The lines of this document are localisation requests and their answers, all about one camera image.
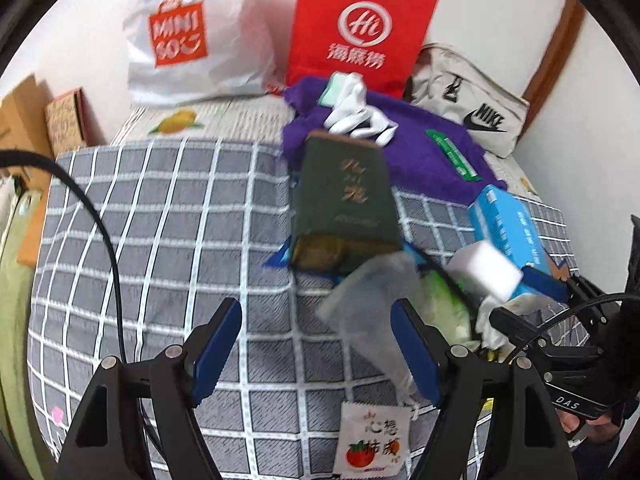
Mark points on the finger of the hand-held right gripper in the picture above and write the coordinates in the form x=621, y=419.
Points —
x=542, y=280
x=515, y=327

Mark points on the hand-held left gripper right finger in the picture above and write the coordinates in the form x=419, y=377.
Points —
x=415, y=350

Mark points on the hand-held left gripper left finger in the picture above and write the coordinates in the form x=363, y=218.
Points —
x=220, y=345

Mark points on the white tissue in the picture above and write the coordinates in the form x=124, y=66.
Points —
x=485, y=329

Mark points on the white sponge block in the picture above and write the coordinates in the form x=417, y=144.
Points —
x=485, y=267

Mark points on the transparent plastic bag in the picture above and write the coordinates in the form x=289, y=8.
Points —
x=370, y=300

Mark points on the white tomato print packet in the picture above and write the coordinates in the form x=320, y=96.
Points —
x=370, y=440

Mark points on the person's right hand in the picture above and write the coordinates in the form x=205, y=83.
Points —
x=570, y=420

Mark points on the green and white packet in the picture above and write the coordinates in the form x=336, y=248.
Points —
x=445, y=305

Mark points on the blue tissue box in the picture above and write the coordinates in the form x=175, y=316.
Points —
x=505, y=225

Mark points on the grey checked blanket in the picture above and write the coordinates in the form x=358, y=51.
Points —
x=175, y=220

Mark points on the dark green box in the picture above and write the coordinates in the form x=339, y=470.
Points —
x=345, y=195

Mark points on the purple towel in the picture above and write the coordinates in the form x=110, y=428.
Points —
x=415, y=125

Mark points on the green quilt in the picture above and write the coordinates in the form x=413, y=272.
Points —
x=15, y=310

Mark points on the beige waist bag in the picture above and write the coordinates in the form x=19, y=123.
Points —
x=450, y=85

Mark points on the white sock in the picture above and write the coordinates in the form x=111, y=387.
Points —
x=350, y=105

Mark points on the patterned brown box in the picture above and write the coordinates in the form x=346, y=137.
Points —
x=65, y=120

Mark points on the white plastic shopping bag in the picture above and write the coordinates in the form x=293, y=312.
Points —
x=200, y=70

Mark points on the plain cardboard box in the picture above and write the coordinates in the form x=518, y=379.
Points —
x=20, y=125

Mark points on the red paper bag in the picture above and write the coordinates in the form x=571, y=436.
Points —
x=360, y=0

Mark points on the wooden door frame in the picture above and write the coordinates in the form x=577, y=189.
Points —
x=555, y=60

